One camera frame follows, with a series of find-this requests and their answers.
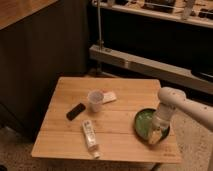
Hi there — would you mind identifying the clear plastic cup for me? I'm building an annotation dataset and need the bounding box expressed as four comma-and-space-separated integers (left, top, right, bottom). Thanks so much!
87, 90, 104, 113

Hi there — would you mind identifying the white tube with cap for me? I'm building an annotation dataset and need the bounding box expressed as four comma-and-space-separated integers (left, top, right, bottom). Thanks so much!
82, 120, 100, 159

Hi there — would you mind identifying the green ceramic bowl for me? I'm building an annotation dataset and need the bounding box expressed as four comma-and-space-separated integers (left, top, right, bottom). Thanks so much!
134, 108, 170, 144

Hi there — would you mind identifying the wooden square table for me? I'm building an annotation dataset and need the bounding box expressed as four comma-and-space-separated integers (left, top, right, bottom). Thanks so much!
31, 77, 181, 163

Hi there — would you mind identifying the black rectangular remote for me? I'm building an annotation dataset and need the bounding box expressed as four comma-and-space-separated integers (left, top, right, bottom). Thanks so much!
66, 103, 86, 121

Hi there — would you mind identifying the grey metal shelf rack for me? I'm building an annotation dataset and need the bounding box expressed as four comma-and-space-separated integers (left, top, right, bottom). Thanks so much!
89, 0, 213, 95

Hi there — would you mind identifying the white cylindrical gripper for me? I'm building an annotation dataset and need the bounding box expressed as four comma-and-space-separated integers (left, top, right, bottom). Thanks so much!
148, 103, 175, 145

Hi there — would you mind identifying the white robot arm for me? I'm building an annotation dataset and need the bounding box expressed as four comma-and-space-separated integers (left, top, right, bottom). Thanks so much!
148, 87, 213, 145

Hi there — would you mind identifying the dark wooden cabinet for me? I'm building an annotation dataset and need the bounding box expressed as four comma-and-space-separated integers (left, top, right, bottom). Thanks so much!
0, 0, 88, 140

